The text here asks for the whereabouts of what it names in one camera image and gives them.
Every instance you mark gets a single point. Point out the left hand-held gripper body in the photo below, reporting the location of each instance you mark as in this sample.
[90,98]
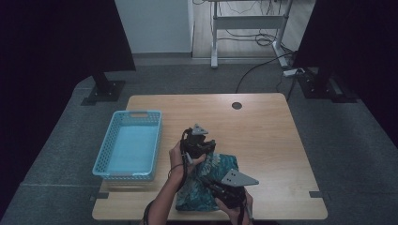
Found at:
[195,145]

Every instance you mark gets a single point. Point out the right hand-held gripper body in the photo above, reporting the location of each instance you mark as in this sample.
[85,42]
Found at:
[233,190]

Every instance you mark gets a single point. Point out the teal floral shirt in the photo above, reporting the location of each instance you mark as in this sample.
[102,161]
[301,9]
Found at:
[200,193]

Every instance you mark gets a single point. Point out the light blue plastic basket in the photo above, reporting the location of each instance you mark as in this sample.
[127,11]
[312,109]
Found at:
[134,150]

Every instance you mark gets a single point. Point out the person's right hand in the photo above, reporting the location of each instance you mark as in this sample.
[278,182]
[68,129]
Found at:
[241,215]

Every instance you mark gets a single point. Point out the person's left hand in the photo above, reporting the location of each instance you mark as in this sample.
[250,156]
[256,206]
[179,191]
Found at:
[180,168]

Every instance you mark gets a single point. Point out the round dark table grommet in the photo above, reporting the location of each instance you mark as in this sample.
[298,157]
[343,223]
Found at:
[237,105]

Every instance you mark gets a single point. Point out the black stand base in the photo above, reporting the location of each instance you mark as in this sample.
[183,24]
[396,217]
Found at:
[319,87]
[104,90]

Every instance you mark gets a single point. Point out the white power strip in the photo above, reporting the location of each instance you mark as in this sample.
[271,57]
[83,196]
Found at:
[291,72]

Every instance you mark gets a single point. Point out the black curtain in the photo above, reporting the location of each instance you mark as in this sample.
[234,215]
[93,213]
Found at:
[356,37]
[62,37]

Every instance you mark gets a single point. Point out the white metal desk frame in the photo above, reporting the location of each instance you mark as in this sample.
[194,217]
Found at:
[250,22]

